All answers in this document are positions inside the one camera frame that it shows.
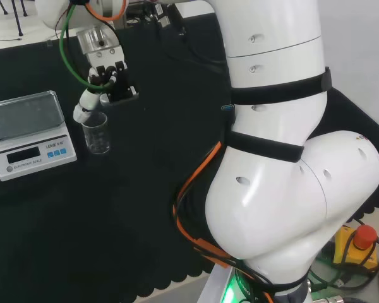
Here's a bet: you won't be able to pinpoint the orange robot cable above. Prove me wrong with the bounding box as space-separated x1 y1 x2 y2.
81 0 274 303

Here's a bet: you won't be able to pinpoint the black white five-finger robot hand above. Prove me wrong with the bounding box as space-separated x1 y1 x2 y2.
73 47 140 124

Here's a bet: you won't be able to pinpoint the thin black floor cable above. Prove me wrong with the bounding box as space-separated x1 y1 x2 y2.
0 33 23 44

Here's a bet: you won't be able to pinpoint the white electronic balance steel pan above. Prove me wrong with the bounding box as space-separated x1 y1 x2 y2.
0 90 79 182

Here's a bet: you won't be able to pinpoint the green robot cable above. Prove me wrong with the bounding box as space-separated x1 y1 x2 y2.
59 2 115 94

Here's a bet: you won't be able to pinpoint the black green base cables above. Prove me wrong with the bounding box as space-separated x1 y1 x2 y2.
308 236 379 292

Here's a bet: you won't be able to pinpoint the yellow red stop button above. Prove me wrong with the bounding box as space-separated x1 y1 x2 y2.
332 223 379 273

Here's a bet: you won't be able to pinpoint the clear glass beaker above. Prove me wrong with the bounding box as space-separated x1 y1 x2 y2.
81 110 111 155

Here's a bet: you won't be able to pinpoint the black tripod legs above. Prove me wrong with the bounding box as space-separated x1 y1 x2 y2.
0 0 28 36

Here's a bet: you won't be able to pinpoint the black bench cloth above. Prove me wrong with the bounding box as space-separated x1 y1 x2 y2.
0 18 379 299

